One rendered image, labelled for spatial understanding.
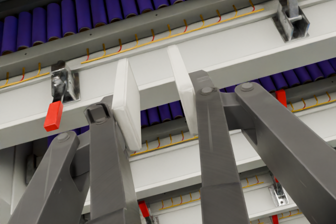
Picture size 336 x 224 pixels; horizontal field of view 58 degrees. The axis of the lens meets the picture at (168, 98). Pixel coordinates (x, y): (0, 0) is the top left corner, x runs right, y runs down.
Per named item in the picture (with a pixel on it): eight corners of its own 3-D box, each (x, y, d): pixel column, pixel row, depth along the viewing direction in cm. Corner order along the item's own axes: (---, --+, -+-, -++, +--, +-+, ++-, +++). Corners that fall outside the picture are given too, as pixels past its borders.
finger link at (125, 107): (142, 151, 16) (128, 154, 17) (140, 93, 23) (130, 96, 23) (124, 104, 15) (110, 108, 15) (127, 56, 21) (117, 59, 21)
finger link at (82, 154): (124, 164, 15) (65, 180, 15) (126, 112, 19) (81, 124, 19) (114, 140, 14) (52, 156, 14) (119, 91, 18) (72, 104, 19)
